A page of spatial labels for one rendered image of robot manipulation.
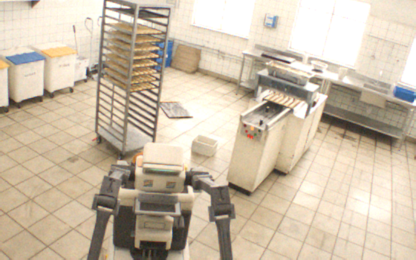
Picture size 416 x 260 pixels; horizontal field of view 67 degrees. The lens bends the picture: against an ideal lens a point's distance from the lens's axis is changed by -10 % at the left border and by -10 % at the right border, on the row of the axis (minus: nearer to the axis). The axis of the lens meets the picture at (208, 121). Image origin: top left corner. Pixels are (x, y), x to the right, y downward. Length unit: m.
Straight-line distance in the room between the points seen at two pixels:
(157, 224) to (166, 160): 0.48
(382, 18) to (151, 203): 5.86
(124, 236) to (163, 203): 0.66
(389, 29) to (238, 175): 4.37
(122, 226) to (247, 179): 1.75
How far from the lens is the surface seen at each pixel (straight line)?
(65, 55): 5.77
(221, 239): 1.49
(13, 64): 5.28
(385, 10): 7.00
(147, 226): 2.14
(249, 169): 3.74
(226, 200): 1.49
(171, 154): 1.81
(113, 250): 2.65
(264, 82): 4.24
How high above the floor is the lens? 2.19
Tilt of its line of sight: 23 degrees down
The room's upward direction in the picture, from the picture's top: 10 degrees clockwise
